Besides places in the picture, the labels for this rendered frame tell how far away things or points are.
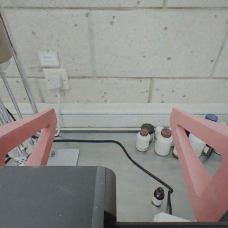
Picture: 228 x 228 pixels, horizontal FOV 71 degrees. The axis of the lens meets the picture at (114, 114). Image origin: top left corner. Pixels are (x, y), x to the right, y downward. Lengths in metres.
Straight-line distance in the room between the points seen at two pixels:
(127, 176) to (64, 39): 0.50
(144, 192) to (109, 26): 0.53
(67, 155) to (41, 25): 0.45
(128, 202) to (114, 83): 0.41
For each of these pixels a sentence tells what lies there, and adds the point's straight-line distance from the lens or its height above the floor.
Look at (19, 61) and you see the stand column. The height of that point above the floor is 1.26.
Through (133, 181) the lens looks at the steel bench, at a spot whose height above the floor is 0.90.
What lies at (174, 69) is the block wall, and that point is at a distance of 0.66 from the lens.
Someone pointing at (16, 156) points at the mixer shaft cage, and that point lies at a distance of 0.46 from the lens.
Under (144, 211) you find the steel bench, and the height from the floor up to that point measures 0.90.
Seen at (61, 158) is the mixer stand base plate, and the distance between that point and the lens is 0.62.
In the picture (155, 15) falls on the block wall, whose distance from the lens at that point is 0.59.
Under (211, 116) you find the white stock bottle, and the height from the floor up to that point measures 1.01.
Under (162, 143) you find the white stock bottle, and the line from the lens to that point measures 0.59.
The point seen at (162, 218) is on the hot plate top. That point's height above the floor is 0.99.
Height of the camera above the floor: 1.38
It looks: 36 degrees down
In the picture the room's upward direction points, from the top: straight up
